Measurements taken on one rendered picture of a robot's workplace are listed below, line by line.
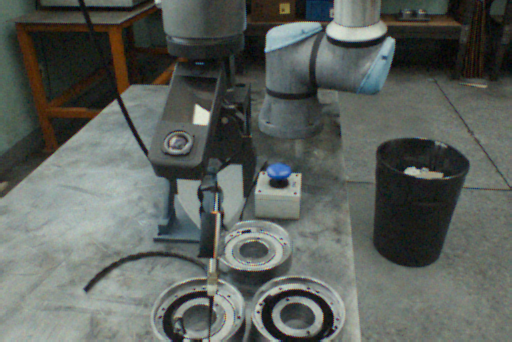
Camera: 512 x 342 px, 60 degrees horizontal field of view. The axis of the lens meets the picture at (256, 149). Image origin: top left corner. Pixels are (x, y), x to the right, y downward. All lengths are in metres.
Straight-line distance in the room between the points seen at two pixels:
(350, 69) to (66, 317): 0.63
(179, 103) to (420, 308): 1.48
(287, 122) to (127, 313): 0.54
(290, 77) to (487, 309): 1.21
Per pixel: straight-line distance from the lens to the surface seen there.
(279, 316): 0.54
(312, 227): 0.71
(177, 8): 0.40
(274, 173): 0.70
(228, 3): 0.39
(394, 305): 1.76
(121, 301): 0.62
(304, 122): 0.98
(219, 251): 0.48
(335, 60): 0.90
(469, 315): 1.81
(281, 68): 0.95
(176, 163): 0.36
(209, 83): 0.40
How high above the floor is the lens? 1.23
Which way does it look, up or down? 27 degrees down
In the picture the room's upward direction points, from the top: 1 degrees counter-clockwise
